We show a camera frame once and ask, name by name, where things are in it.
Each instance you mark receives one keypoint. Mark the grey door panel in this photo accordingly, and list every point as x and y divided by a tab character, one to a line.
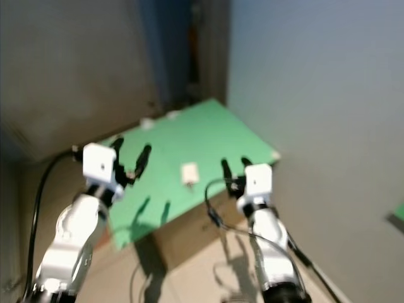
69	63

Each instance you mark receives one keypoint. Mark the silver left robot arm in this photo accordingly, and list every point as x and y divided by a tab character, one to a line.
72	233

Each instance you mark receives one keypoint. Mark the large green hook board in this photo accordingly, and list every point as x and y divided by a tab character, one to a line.
399	211

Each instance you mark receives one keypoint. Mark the white tape piece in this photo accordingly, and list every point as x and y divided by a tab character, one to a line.
172	115
275	153
147	124

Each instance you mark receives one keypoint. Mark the keys with white tag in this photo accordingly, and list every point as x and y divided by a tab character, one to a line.
190	173

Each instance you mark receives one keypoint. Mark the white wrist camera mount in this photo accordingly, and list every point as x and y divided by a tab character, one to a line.
101	164
259	182

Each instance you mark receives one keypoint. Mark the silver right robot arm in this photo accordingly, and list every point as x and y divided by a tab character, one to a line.
271	246

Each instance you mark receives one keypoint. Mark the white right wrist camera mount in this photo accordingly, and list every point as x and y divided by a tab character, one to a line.
259	182

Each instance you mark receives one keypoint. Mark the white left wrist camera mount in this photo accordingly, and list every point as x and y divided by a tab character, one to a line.
101	164

